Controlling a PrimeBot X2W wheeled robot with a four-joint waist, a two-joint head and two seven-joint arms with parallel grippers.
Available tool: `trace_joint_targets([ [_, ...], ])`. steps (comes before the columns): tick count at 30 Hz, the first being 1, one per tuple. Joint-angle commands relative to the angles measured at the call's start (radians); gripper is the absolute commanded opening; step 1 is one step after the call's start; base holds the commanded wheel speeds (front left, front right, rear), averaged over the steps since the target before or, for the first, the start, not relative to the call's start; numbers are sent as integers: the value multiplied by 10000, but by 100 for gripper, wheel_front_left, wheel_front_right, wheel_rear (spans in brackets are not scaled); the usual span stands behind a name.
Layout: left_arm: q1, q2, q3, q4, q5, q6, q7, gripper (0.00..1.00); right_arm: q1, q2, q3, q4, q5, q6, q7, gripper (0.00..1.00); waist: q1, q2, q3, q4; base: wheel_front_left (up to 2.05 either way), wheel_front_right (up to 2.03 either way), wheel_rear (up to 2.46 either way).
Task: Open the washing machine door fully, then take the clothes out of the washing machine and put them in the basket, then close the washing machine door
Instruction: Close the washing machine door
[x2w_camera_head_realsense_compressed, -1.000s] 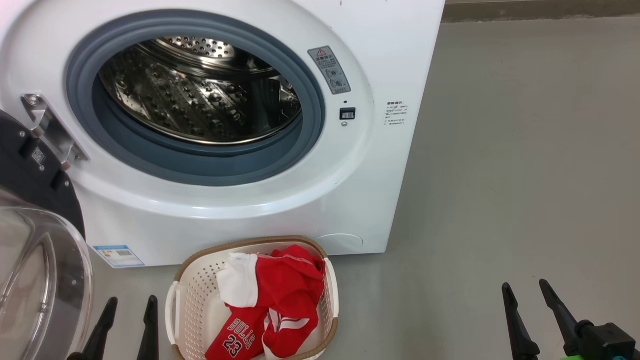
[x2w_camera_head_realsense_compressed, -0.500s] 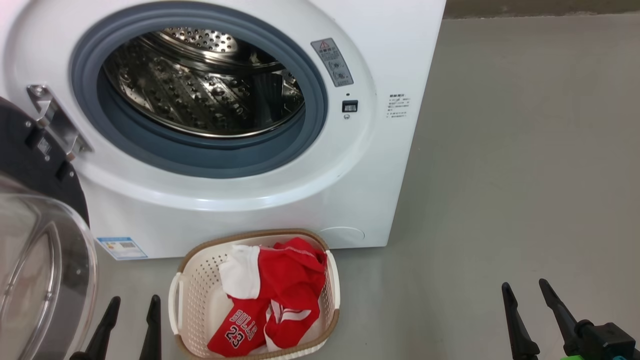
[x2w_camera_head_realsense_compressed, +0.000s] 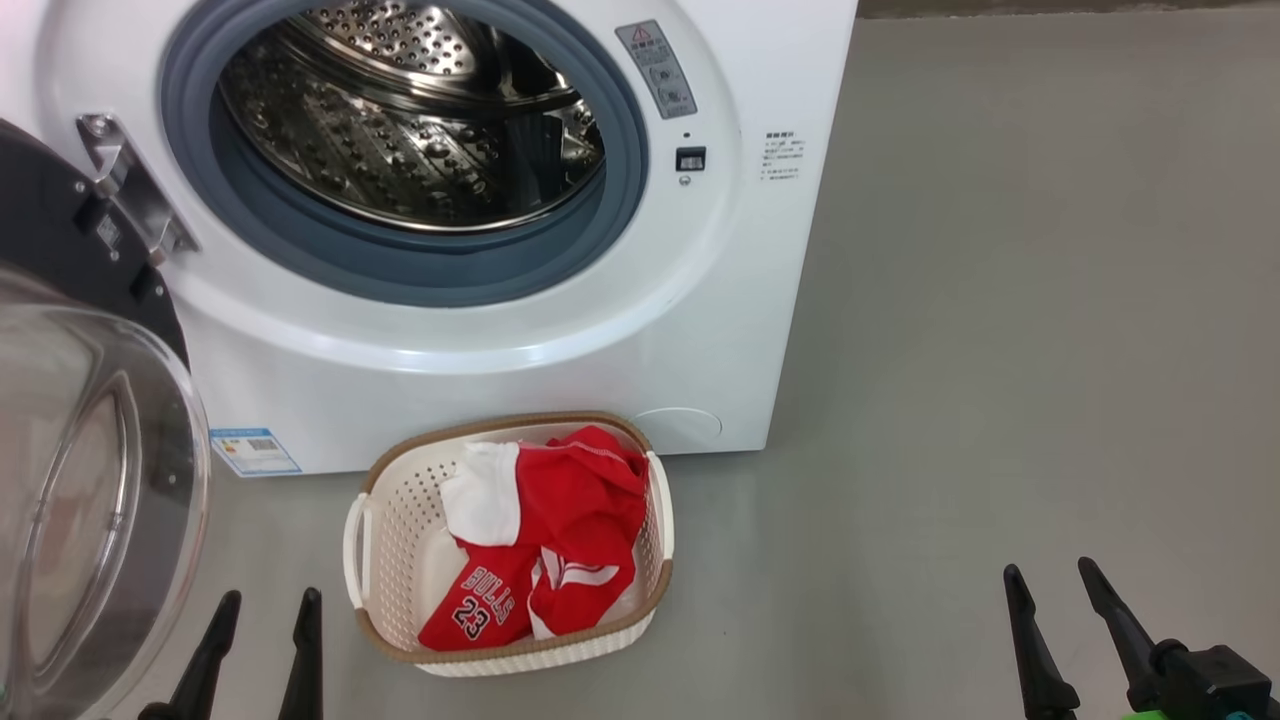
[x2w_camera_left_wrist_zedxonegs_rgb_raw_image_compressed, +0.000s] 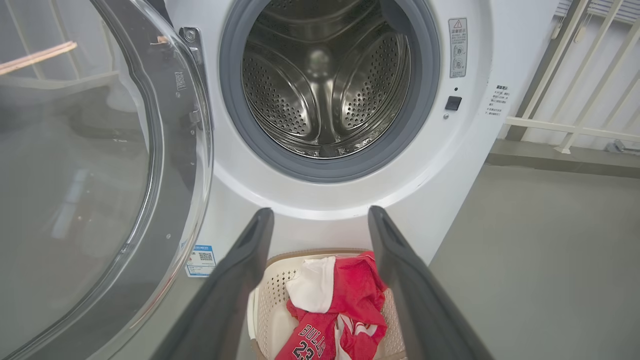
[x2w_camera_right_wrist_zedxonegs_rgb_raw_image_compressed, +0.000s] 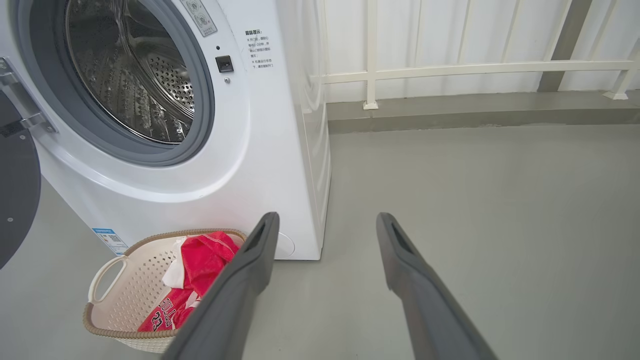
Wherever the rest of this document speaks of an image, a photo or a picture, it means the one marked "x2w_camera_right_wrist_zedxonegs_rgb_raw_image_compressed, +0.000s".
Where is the red and white basketball jersey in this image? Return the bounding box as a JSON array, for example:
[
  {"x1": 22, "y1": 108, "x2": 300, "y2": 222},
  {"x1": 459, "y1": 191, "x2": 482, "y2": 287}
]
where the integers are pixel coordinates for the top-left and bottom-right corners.
[{"x1": 137, "y1": 231, "x2": 241, "y2": 333}]

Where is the white front-load washing machine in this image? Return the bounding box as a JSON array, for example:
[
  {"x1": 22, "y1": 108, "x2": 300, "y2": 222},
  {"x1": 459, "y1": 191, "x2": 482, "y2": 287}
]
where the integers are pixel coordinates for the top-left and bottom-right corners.
[{"x1": 0, "y1": 0, "x2": 332, "y2": 261}]

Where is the glass washer door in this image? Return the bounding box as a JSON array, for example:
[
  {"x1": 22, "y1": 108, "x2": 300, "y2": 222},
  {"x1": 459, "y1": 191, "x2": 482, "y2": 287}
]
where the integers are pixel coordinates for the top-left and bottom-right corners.
[{"x1": 0, "y1": 90, "x2": 42, "y2": 271}]

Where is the blue energy label sticker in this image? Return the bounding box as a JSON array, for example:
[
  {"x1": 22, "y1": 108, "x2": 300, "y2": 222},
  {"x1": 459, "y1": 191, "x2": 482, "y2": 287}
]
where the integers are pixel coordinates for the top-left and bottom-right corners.
[{"x1": 91, "y1": 228, "x2": 130, "y2": 257}]

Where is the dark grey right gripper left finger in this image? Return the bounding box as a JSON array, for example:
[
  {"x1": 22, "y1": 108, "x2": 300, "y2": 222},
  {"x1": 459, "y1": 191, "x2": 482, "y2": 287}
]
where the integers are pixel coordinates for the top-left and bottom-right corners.
[{"x1": 162, "y1": 212, "x2": 281, "y2": 360}]

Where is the white metal railing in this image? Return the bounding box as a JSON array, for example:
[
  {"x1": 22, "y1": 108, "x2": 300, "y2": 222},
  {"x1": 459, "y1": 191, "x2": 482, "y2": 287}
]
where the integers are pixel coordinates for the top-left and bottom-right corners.
[{"x1": 310, "y1": 0, "x2": 640, "y2": 111}]

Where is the cream plastic laundry basket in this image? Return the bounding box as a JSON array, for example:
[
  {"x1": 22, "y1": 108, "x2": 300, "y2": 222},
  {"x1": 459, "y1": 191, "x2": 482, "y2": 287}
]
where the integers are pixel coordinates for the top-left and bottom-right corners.
[{"x1": 82, "y1": 228, "x2": 248, "y2": 354}]

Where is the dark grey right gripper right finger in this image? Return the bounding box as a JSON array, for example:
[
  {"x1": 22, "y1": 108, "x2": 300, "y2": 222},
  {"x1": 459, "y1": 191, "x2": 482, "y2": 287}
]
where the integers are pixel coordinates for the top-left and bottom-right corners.
[{"x1": 376, "y1": 212, "x2": 498, "y2": 360}]

